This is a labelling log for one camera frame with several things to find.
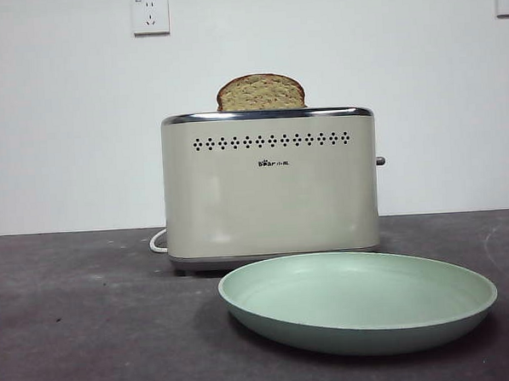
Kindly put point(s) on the large square toast slice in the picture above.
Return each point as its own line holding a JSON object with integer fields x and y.
{"x": 260, "y": 94}

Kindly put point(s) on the pale green round plate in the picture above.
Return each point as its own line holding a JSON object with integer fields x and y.
{"x": 354, "y": 296}

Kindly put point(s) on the cream two-slot toaster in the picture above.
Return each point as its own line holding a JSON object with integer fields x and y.
{"x": 272, "y": 198}

